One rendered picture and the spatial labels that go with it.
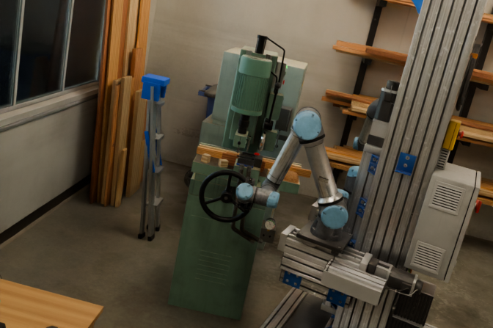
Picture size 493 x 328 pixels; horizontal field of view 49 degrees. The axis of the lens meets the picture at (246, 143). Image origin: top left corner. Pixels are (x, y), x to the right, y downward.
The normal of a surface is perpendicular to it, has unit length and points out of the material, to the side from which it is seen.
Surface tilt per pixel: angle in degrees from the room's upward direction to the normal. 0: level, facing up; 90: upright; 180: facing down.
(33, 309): 0
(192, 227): 90
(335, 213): 97
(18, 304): 0
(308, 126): 84
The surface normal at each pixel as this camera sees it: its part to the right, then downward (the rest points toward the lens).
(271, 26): -0.16, 0.23
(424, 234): -0.40, 0.16
